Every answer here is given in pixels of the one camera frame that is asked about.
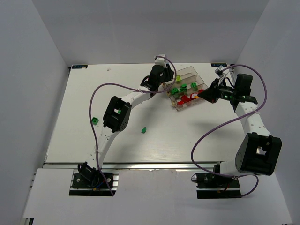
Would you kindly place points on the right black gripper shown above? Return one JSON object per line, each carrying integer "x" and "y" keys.
{"x": 216, "y": 91}

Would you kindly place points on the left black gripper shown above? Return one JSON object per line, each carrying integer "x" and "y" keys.
{"x": 148, "y": 82}

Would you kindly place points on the light green lego upturned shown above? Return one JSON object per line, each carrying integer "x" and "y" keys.
{"x": 178, "y": 79}

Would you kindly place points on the green square lego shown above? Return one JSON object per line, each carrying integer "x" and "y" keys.
{"x": 174, "y": 91}
{"x": 184, "y": 86}

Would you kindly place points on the red long lego brick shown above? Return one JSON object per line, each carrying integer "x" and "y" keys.
{"x": 185, "y": 99}

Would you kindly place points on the small green sloped lego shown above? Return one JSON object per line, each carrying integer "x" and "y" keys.
{"x": 144, "y": 130}

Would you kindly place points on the red rounded flower lego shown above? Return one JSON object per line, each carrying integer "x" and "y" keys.
{"x": 194, "y": 96}

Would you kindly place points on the long dark green lego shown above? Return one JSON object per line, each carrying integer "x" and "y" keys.
{"x": 194, "y": 86}

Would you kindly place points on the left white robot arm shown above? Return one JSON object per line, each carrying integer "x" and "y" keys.
{"x": 116, "y": 116}

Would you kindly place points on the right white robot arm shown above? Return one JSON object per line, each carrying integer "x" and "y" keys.
{"x": 259, "y": 151}

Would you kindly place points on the middle clear plastic container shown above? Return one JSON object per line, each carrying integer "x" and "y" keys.
{"x": 170, "y": 84}

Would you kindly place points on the clear plastic container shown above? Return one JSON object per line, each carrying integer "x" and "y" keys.
{"x": 170, "y": 84}
{"x": 187, "y": 73}
{"x": 187, "y": 103}

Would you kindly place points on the right blue table label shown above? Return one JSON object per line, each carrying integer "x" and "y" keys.
{"x": 218, "y": 65}

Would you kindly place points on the blue table label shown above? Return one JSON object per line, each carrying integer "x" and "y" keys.
{"x": 218, "y": 65}
{"x": 79, "y": 67}

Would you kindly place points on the far clear plastic container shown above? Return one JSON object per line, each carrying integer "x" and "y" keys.
{"x": 187, "y": 73}

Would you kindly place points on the near clear plastic container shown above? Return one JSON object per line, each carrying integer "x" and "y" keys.
{"x": 187, "y": 103}

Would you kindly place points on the green lego left edge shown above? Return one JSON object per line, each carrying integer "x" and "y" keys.
{"x": 94, "y": 121}

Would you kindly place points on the left blue table label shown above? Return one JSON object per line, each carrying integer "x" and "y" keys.
{"x": 79, "y": 67}

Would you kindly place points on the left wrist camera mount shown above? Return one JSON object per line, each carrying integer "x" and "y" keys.
{"x": 160, "y": 60}

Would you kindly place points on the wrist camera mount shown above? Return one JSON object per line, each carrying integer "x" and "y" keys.
{"x": 221, "y": 74}
{"x": 160, "y": 60}

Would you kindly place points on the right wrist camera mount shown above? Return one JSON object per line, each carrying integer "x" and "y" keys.
{"x": 221, "y": 74}

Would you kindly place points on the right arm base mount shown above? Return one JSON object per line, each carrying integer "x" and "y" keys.
{"x": 210, "y": 186}

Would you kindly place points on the aluminium table rail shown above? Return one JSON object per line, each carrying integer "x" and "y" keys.
{"x": 132, "y": 166}

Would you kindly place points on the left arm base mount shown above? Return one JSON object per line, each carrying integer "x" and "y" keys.
{"x": 87, "y": 181}

